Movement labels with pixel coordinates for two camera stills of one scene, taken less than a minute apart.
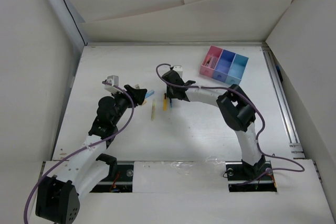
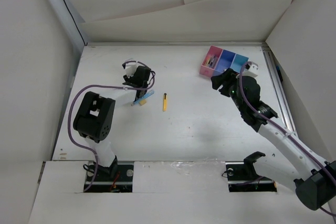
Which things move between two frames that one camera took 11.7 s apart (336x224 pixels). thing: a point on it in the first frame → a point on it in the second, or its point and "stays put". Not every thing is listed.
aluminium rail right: x=296 y=148 stays put
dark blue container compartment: x=223 y=65 stays put
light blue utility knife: x=149 y=94 stays put
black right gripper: x=169 y=94 → x=218 y=80
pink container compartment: x=210 y=61 stays put
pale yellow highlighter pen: x=153 y=115 → x=207 y=62
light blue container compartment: x=236 y=71 stays put
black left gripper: x=137 y=95 → x=128 y=80
